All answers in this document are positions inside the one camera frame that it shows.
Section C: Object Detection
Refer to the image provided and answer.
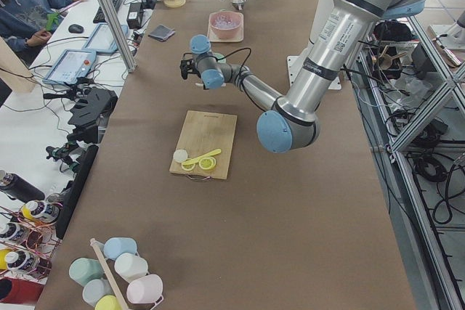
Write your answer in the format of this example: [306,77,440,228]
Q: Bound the white plastic cup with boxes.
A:
[114,253,148,283]

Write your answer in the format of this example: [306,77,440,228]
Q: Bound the yellow paint bottle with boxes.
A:
[22,200,60,224]

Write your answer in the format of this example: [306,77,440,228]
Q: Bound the mint green bowl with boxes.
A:
[214,52,227,63]

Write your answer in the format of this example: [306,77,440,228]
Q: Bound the grey folded cloth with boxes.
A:
[148,25,175,42]

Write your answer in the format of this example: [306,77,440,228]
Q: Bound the wooden cup rack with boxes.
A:
[89,238,129,310]

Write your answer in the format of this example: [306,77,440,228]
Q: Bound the aluminium frame post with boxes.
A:
[98,0,136,73]

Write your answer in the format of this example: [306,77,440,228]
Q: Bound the teach pendant far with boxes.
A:
[82,23,117,54]

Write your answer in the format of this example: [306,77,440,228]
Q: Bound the seated person blue hoodie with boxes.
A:
[1,0,80,53]

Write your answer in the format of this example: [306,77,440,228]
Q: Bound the grey plastic cup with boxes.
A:
[82,279,113,306]

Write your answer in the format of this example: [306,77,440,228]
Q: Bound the lemon slice far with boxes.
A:
[198,156,217,171]

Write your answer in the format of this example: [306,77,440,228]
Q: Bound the pink bowl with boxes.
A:
[209,11,243,39]

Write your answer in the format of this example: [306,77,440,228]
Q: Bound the bamboo cutting board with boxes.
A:
[169,110,237,180]

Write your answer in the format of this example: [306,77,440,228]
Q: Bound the clear ice cubes pile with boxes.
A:
[212,14,240,30]

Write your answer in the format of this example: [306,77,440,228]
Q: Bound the metal ice scoop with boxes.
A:
[231,0,246,11]

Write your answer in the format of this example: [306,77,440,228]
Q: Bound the teach pendant near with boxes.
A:
[42,49,97,86]

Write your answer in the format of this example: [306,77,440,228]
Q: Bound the yellow plastic cup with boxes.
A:
[94,295,121,310]

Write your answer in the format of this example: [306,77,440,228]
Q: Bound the blue plastic cup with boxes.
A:
[103,237,137,261]

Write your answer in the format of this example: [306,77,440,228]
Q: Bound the black keyboard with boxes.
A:
[92,0,125,24]

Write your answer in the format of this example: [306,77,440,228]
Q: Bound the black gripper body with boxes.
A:
[179,59,198,79]

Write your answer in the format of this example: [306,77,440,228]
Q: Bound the teach pendant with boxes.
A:
[82,23,117,54]
[42,49,97,86]

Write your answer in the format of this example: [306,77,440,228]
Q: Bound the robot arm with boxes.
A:
[180,0,426,153]

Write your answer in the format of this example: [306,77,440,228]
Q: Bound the pink plastic cup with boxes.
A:
[126,274,163,304]

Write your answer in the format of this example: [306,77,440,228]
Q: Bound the lemon slice near bun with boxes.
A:
[181,160,195,171]

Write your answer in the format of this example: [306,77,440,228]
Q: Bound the green plastic cup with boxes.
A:
[68,258,104,287]

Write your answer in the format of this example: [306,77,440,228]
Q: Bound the black computer mouse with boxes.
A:
[68,24,84,33]

